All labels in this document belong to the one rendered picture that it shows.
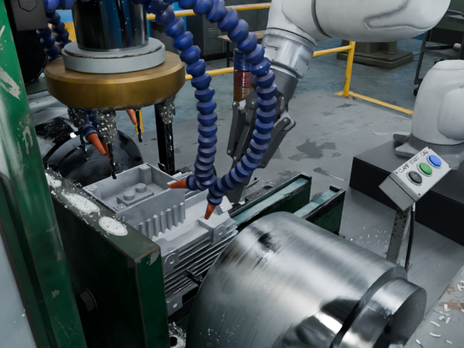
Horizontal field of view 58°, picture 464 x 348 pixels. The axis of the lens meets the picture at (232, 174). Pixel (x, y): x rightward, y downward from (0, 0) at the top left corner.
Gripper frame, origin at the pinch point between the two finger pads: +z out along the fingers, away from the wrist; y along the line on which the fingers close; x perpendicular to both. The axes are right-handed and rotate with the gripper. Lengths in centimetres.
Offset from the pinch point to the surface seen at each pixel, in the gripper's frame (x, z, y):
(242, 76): 31, -23, -34
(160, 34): 294, -92, -422
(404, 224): 38.3, -2.0, 18.4
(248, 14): 403, -173, -389
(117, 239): -24.8, 9.4, 4.0
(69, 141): -16.6, 4.1, -27.0
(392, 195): 26.9, -7.3, 17.2
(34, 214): -40.8, 3.8, 12.0
